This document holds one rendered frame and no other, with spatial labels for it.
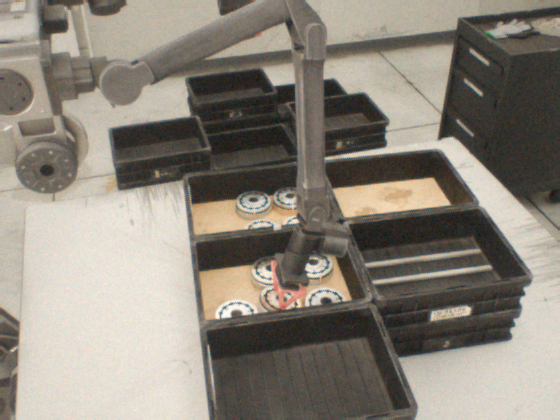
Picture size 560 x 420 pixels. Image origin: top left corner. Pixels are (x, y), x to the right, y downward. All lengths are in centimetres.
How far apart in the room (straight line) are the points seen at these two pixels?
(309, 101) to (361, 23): 361
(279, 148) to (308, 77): 172
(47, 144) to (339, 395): 87
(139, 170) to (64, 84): 144
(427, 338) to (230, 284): 51
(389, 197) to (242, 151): 120
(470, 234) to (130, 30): 317
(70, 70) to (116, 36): 329
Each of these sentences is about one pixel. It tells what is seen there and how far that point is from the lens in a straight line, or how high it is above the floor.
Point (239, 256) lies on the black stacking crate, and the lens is 166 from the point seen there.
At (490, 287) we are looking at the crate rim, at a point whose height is 92.
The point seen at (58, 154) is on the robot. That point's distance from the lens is 157.
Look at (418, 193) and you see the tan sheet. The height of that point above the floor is 83.
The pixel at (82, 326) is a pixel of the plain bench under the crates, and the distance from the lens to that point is 179.
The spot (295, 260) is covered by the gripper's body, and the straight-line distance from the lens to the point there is 143.
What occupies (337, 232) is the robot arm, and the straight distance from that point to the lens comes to 143.
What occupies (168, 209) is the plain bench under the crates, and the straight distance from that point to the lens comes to 212.
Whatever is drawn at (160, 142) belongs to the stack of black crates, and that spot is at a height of 49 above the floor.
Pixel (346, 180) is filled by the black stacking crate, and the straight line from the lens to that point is 196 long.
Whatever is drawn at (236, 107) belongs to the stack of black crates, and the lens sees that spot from 303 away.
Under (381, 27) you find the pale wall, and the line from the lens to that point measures 500.
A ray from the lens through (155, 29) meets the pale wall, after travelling 452.
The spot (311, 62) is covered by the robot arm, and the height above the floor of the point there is 143.
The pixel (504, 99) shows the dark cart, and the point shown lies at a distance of 293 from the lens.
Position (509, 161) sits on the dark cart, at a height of 35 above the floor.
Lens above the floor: 196
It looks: 38 degrees down
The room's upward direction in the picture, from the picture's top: straight up
